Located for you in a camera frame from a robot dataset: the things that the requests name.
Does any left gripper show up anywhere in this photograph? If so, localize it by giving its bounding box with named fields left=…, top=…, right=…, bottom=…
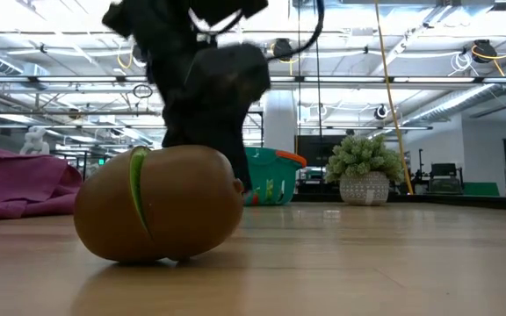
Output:
left=145, top=42, right=272, bottom=193

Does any teal basket orange rim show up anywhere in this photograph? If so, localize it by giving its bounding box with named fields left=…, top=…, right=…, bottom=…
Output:
left=242, top=147, right=308, bottom=206

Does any brown toy kiwi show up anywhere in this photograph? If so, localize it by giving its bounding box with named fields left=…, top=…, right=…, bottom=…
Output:
left=73, top=144, right=245, bottom=264

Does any artificial succulent in pot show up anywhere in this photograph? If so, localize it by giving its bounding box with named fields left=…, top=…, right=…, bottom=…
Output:
left=324, top=133, right=407, bottom=206

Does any white figure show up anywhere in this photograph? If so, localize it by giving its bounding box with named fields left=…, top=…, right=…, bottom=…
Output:
left=18, top=126, right=51, bottom=155

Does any purple cloth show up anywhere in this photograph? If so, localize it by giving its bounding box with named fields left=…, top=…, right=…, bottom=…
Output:
left=0, top=145, right=83, bottom=221

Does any black chair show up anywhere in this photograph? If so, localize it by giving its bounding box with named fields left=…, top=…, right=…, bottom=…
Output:
left=427, top=162, right=465, bottom=196

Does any green board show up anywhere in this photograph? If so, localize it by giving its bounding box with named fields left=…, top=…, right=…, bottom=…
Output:
left=462, top=182, right=501, bottom=198

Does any thin black hanging cable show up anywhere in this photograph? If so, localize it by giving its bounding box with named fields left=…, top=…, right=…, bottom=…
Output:
left=313, top=43, right=324, bottom=146

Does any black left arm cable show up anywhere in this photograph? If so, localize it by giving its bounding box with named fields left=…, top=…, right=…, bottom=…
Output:
left=268, top=0, right=326, bottom=61

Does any yellow cable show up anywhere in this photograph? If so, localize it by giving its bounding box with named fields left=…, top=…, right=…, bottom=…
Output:
left=373, top=0, right=415, bottom=196

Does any black aluminium table frame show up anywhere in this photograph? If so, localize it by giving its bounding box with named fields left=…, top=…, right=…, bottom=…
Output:
left=291, top=192, right=506, bottom=212

